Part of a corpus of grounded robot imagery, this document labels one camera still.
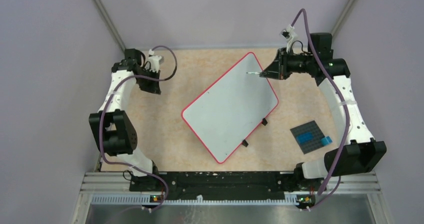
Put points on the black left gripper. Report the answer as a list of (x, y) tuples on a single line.
[(153, 88)]

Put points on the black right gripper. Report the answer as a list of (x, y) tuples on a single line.
[(278, 69)]

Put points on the red-edged whiteboard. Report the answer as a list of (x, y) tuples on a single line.
[(231, 108)]

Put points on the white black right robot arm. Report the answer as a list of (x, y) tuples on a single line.
[(360, 151)]

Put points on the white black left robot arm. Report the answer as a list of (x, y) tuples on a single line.
[(112, 129)]

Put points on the black whiteboard clip upper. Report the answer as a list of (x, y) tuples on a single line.
[(264, 122)]

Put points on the black whiteboard clip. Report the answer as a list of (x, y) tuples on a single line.
[(245, 143), (264, 122)]

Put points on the black whiteboard clip lower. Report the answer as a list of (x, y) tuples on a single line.
[(245, 143)]

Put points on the blue lego brick on plate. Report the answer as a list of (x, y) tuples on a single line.
[(304, 138)]

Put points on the light blue lego brick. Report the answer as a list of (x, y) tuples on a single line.
[(326, 141)]

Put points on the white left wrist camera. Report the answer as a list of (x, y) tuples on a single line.
[(153, 62)]

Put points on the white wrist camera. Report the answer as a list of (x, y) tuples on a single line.
[(290, 35), (153, 62)]

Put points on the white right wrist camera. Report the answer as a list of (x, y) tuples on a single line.
[(290, 35)]

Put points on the white slotted cable duct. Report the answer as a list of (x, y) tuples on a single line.
[(148, 200)]

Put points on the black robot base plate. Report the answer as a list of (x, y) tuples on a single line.
[(220, 186)]

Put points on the aluminium frame rail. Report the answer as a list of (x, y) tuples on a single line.
[(118, 183)]

